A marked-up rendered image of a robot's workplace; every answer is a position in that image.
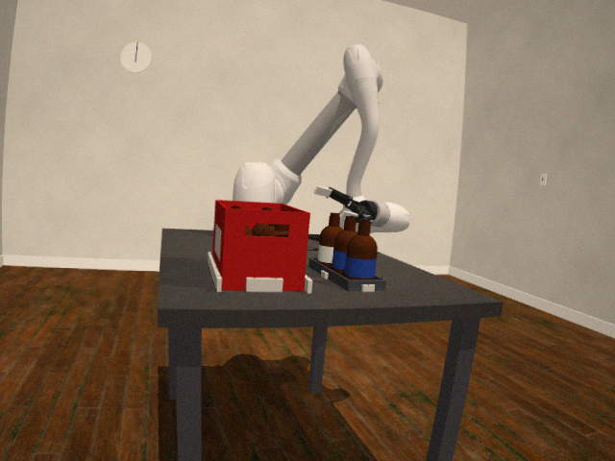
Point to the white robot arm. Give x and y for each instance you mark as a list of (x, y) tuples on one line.
[(278, 181)]

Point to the red plastic crate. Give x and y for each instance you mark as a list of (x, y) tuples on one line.
[(244, 256)]

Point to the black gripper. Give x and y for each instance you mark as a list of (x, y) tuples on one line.
[(368, 209)]

